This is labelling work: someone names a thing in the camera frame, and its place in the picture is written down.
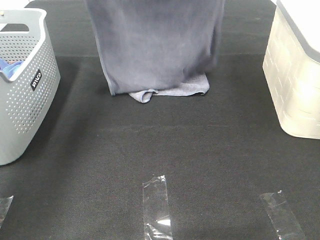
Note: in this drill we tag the grey towel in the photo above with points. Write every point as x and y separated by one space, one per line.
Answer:
157 47

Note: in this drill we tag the black table mat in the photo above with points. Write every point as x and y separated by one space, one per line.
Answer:
81 176

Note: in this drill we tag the clear tape strip centre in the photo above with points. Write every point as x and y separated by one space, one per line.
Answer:
156 217

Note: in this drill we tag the clear tape strip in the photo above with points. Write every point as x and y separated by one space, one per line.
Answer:
5 204
281 216
156 217

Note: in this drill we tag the grey perforated laundry basket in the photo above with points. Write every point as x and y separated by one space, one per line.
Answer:
26 94

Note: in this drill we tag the white plastic basket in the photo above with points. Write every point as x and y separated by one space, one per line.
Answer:
291 66

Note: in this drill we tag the blue cloth in basket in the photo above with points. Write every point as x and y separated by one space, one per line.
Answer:
9 68

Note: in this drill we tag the clear tape strip right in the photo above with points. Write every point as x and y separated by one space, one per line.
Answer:
281 216

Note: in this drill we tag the clear tape strip left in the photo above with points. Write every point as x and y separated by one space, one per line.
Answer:
5 204

